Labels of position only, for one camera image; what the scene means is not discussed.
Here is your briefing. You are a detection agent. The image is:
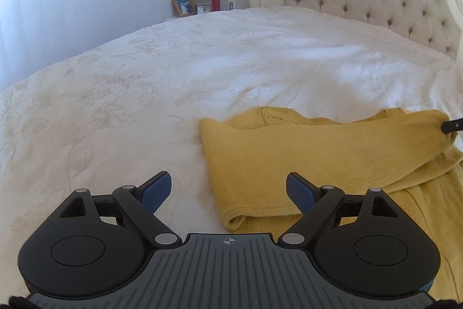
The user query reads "yellow knit sweater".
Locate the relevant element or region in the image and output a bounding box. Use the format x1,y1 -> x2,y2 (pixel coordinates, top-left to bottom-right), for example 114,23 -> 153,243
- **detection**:
199,107 -> 462,300

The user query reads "white floral bedspread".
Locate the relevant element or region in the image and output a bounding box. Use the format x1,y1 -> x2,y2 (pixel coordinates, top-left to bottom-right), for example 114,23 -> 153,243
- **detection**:
1,7 -> 462,300

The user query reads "small alarm clock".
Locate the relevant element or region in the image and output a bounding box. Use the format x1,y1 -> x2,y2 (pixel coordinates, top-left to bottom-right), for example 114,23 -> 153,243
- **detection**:
196,4 -> 212,15

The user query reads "red tumbler bottle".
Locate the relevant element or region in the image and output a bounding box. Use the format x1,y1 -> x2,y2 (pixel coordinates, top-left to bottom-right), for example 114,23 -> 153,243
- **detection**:
211,0 -> 221,12

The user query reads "wooden picture frame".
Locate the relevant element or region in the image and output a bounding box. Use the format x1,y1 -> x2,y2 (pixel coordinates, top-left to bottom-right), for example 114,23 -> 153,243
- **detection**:
172,0 -> 195,17

